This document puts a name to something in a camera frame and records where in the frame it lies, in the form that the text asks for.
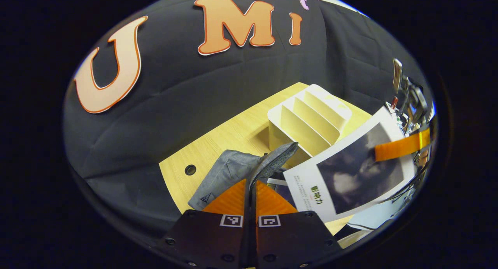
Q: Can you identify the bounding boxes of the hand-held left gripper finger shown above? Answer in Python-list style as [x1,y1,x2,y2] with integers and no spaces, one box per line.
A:
[252,179,343,269]
[163,178,252,269]

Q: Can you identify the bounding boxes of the blue cover book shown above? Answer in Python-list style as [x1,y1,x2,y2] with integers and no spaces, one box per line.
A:
[268,178,300,212]

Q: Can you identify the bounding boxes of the white portrait cover book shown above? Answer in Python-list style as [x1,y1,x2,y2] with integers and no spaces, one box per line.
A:
[283,106,417,223]

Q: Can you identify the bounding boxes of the grey schoolbag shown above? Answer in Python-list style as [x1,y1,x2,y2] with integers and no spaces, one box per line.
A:
[188,142,300,213]

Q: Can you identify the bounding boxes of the cream bookshelf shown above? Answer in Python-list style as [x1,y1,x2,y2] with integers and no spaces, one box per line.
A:
[267,84,353,169]

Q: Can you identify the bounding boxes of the black cable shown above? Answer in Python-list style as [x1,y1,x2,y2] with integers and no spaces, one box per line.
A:
[383,166,430,207]

